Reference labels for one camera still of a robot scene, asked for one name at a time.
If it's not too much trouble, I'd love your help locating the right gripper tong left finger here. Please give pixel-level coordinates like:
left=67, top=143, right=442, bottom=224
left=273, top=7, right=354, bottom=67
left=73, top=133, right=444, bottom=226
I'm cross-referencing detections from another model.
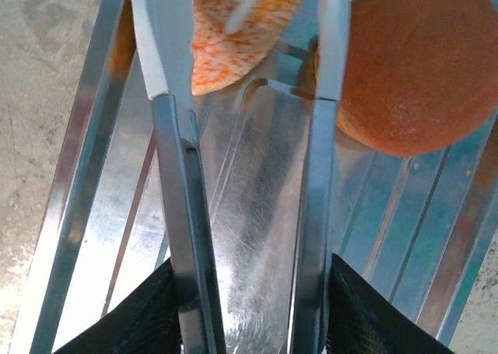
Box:
left=52, top=0, right=229, bottom=354

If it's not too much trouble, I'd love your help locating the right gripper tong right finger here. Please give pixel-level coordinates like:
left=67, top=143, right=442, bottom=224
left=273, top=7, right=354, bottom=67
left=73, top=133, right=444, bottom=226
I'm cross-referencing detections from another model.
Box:
left=287, top=0, right=452, bottom=354

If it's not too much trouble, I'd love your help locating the metal baking tray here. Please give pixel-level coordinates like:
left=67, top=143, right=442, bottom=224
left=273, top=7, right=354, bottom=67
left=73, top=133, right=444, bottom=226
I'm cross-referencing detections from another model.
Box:
left=29, top=0, right=498, bottom=354

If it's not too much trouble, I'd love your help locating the speckled oval bread roll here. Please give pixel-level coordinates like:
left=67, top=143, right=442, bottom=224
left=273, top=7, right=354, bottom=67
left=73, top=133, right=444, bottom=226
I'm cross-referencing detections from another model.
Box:
left=190, top=0, right=312, bottom=96

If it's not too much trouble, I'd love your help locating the round brown bun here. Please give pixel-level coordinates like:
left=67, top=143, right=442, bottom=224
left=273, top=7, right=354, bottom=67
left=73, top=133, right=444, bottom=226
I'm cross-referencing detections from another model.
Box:
left=299, top=0, right=498, bottom=159

